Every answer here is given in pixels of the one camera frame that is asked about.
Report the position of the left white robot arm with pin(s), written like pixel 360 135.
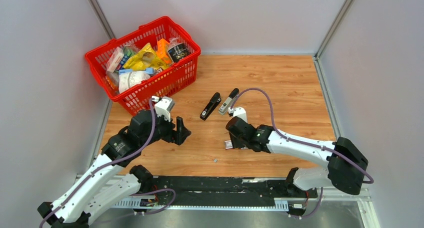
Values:
pixel 85 201

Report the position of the black and grey stapler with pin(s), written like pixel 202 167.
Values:
pixel 228 101

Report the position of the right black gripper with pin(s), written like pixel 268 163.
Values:
pixel 235 144

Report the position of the white round package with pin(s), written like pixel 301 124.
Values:
pixel 130 79

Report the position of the white pink box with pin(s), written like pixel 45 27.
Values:
pixel 114 60

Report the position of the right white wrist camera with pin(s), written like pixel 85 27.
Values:
pixel 238 112

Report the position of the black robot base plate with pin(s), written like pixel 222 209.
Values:
pixel 206 191

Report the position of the red plastic shopping basket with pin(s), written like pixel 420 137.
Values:
pixel 168 82

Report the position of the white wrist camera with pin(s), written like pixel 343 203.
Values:
pixel 163 106
pixel 238 112

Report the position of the white red staple box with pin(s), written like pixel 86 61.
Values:
pixel 228 145

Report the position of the yellow snack bag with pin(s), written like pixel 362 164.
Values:
pixel 145 58

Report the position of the orange box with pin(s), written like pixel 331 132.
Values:
pixel 162 51

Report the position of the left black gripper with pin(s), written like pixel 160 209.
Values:
pixel 178 136

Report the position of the black labelled package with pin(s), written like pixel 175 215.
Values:
pixel 178 51

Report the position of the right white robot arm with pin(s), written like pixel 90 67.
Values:
pixel 339 163

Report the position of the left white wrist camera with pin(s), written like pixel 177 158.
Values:
pixel 163 106

